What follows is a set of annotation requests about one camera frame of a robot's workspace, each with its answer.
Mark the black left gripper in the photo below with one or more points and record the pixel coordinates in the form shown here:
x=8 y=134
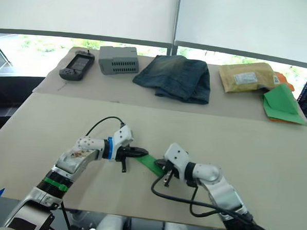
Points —
x=121 y=155

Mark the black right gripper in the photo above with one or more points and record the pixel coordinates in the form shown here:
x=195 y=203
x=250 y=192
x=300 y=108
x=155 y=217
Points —
x=169 y=170

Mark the green paper sheet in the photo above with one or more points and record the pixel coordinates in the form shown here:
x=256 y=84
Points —
x=148 y=163
x=287 y=118

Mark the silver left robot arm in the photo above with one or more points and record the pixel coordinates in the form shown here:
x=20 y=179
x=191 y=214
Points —
x=71 y=162

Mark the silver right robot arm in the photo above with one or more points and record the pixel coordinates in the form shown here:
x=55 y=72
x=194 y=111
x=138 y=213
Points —
x=224 y=191

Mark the beige table cover sheet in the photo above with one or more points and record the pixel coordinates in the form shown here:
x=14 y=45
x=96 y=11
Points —
x=219 y=139
x=93 y=88

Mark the folded green paper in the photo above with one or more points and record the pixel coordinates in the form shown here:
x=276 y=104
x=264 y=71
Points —
x=280 y=98

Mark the orange paper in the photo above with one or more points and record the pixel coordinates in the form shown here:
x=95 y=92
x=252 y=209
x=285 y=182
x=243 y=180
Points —
x=281 y=78

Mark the folded blue jeans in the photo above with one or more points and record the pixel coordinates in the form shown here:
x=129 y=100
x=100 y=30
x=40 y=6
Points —
x=176 y=77

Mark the gray vented box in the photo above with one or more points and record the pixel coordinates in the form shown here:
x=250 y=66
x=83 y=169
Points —
x=117 y=60

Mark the black handheld controller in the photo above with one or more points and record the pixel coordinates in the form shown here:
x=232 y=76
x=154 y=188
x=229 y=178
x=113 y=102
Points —
x=77 y=64

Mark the yellow padded envelope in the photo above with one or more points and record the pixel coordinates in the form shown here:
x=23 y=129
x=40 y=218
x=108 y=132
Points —
x=245 y=77

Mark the white roller blind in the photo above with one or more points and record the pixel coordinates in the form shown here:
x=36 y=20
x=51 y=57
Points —
x=251 y=22
x=84 y=11

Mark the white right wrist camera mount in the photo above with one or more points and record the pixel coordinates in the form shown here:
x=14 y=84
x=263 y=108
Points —
x=175 y=156

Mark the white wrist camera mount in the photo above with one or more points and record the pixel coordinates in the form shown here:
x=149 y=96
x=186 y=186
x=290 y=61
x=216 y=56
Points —
x=122 y=137
x=175 y=156

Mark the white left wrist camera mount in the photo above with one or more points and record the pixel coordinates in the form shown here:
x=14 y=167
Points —
x=122 y=137

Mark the gray window frame post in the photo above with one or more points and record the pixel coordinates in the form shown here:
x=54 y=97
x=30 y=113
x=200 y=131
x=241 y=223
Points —
x=175 y=23

